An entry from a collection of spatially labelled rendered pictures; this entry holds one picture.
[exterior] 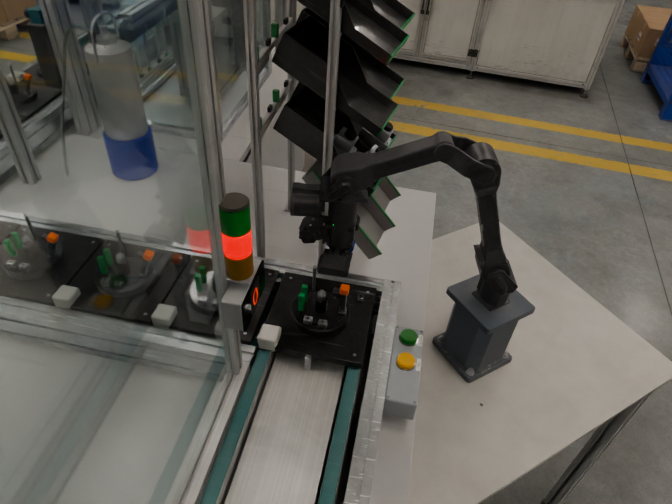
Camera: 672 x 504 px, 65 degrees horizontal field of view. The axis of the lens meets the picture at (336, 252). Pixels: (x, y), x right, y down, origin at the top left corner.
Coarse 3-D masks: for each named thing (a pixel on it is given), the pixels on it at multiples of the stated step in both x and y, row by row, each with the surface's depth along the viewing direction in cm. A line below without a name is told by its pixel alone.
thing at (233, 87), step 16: (224, 0) 185; (256, 0) 218; (224, 16) 187; (256, 16) 221; (224, 32) 190; (224, 48) 192; (224, 64) 195; (240, 64) 212; (224, 80) 198; (240, 80) 215; (224, 96) 201; (240, 96) 219; (224, 112) 204
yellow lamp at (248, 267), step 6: (252, 252) 91; (228, 258) 89; (246, 258) 89; (252, 258) 91; (228, 264) 90; (234, 264) 89; (240, 264) 89; (246, 264) 90; (252, 264) 92; (228, 270) 91; (234, 270) 90; (240, 270) 90; (246, 270) 91; (252, 270) 93; (228, 276) 92; (234, 276) 91; (240, 276) 91; (246, 276) 92
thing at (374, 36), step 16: (304, 0) 102; (320, 0) 101; (352, 0) 111; (368, 0) 110; (320, 16) 103; (352, 16) 109; (368, 16) 112; (352, 32) 103; (368, 32) 108; (384, 32) 112; (400, 32) 112; (368, 48) 103; (384, 48) 108; (384, 64) 104
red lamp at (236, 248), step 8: (248, 232) 86; (224, 240) 86; (232, 240) 86; (240, 240) 86; (248, 240) 87; (224, 248) 88; (232, 248) 87; (240, 248) 87; (248, 248) 88; (232, 256) 88; (240, 256) 88
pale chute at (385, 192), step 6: (384, 180) 155; (378, 186) 156; (384, 186) 156; (390, 186) 155; (378, 192) 155; (384, 192) 157; (390, 192) 156; (396, 192) 156; (378, 198) 154; (384, 198) 156; (390, 198) 158; (384, 204) 155; (384, 210) 154
